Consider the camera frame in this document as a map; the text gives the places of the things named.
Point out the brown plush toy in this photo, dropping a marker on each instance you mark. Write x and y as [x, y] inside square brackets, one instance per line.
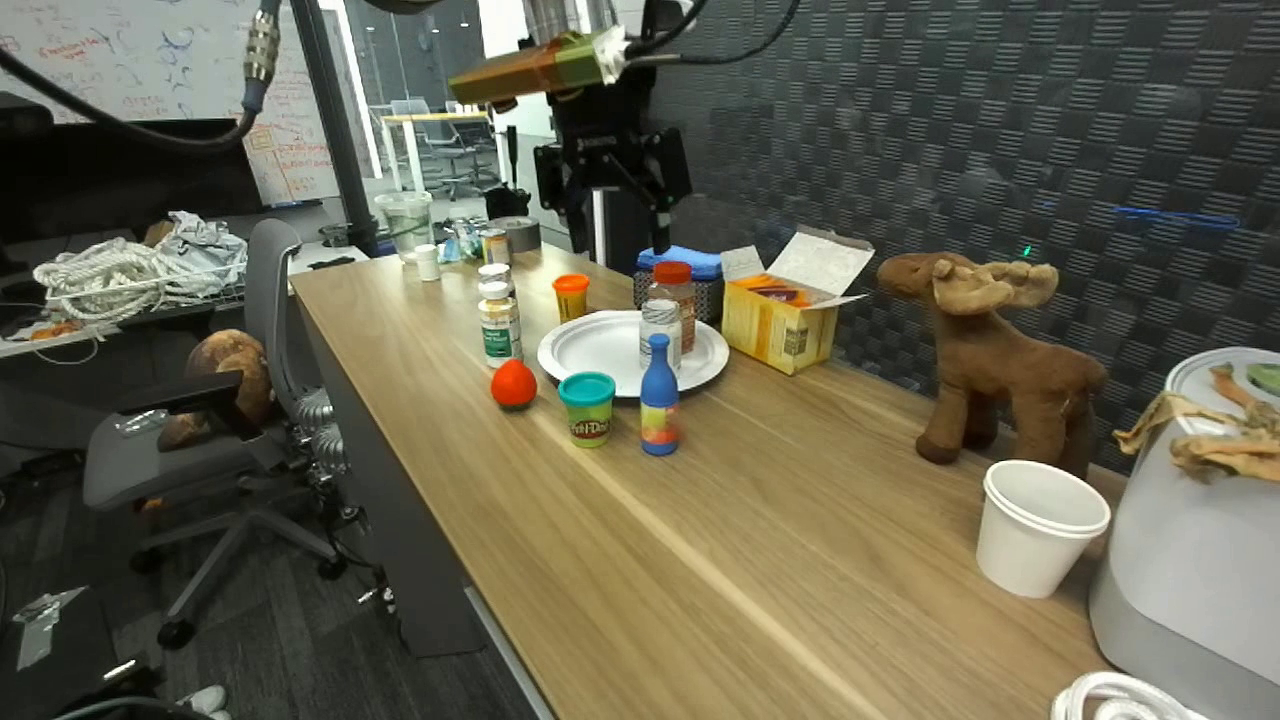
[242, 367]

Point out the black monitor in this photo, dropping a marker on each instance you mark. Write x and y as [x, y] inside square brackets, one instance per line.
[120, 183]

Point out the blue sponge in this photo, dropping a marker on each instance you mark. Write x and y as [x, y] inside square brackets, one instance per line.
[694, 259]

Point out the white grey appliance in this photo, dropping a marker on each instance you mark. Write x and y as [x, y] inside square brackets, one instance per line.
[1187, 587]

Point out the spice bottle with orange lid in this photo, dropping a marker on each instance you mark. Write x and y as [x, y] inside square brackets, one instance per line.
[678, 284]

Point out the blue toy bowling pin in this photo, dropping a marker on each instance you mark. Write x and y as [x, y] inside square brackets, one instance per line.
[658, 402]

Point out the white jar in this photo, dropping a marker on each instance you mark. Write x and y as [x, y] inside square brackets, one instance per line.
[422, 263]

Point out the open yellow cardboard box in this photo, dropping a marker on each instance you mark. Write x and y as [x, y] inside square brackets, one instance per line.
[786, 324]

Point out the teal-lid play-doh tub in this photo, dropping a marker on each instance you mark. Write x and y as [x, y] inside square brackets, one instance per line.
[586, 404]

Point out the black vertical post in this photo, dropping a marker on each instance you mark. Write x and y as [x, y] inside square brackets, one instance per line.
[327, 104]

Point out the red ball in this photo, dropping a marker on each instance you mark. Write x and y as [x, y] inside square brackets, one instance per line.
[512, 385]

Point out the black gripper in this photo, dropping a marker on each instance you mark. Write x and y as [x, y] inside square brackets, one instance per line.
[607, 120]

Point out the small white-capped pill bottle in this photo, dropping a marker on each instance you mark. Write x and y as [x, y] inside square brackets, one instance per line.
[661, 330]

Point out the large white pill bottle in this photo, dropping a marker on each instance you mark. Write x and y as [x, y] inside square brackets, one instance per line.
[493, 279]

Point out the white paper plate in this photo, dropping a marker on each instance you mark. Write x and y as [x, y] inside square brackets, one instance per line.
[600, 350]

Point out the grey office chair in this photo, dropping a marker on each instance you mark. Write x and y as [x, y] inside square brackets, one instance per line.
[173, 460]

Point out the white paper cup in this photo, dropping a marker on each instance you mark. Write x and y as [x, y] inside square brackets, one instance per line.
[1034, 526]

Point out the paper scrap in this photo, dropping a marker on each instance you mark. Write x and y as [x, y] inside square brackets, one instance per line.
[45, 627]

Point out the white pill bottle green label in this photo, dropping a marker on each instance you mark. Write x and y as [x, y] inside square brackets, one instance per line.
[499, 330]

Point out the black camera on stand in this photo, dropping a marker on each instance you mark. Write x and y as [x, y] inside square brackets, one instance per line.
[506, 202]

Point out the brown moose plush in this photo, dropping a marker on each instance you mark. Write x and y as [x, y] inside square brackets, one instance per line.
[1001, 367]

